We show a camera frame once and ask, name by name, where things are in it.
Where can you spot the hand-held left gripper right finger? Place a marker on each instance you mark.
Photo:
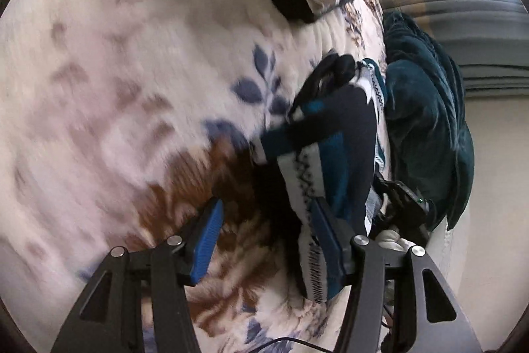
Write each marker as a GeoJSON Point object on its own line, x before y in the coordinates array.
{"type": "Point", "coordinates": [326, 241]}

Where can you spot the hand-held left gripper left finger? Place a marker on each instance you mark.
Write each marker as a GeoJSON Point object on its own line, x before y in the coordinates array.
{"type": "Point", "coordinates": [204, 241]}

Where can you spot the striped navy teal sweater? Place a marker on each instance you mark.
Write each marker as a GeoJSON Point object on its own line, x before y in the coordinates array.
{"type": "Point", "coordinates": [351, 138]}

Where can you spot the person's right hand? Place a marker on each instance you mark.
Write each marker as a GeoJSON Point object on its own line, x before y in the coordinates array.
{"type": "Point", "coordinates": [392, 239]}

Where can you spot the dark teal fleece blanket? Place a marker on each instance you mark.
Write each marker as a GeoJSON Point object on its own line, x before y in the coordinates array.
{"type": "Point", "coordinates": [425, 109]}

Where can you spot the floral fleece blanket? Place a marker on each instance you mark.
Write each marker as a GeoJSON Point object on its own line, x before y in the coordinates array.
{"type": "Point", "coordinates": [124, 88]}

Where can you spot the grey curtain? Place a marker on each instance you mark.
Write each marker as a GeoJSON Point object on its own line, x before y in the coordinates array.
{"type": "Point", "coordinates": [487, 38]}

